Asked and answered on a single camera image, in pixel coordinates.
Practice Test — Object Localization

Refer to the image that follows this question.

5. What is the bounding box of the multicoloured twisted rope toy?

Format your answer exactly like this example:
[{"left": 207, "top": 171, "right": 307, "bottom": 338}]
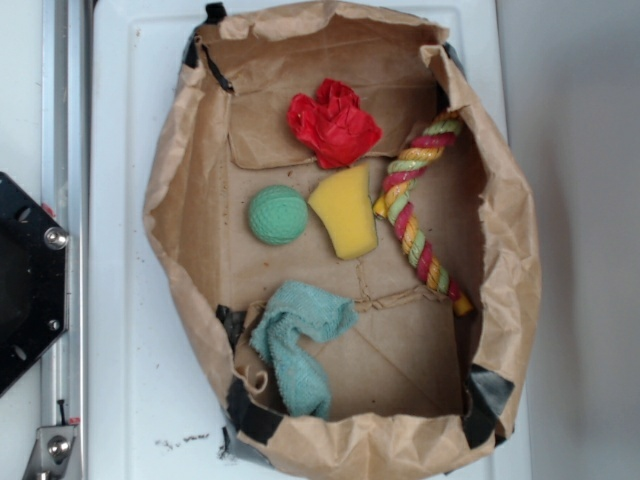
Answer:
[{"left": 373, "top": 110, "right": 474, "bottom": 317}]

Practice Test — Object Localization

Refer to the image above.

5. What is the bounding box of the yellow sponge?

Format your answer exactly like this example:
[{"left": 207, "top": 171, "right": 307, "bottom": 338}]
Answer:
[{"left": 308, "top": 164, "right": 378, "bottom": 260}]

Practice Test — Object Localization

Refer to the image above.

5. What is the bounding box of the brown paper bag bin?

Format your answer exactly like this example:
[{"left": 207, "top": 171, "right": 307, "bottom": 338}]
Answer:
[{"left": 144, "top": 1, "right": 541, "bottom": 479}]

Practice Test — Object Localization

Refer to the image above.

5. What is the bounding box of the light blue terry cloth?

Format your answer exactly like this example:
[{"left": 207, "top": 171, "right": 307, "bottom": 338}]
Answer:
[{"left": 250, "top": 281, "right": 359, "bottom": 420}]

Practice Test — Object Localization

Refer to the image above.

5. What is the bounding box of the green textured ball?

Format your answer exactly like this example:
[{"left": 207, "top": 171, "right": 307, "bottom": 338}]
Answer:
[{"left": 248, "top": 185, "right": 308, "bottom": 245}]

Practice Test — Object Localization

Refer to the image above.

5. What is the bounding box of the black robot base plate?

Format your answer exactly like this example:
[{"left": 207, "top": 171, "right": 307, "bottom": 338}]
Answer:
[{"left": 1, "top": 173, "right": 69, "bottom": 392}]

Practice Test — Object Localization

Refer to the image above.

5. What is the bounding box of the metal corner bracket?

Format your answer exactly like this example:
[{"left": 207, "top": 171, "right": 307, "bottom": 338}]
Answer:
[{"left": 22, "top": 425, "right": 77, "bottom": 480}]

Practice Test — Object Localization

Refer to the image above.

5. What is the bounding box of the aluminium frame rail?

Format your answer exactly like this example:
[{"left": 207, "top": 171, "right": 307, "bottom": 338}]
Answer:
[{"left": 41, "top": 1, "right": 94, "bottom": 479}]

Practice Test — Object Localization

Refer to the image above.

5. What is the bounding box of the red crumpled cloth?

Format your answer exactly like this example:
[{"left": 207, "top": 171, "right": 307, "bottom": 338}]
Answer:
[{"left": 287, "top": 78, "right": 383, "bottom": 169}]

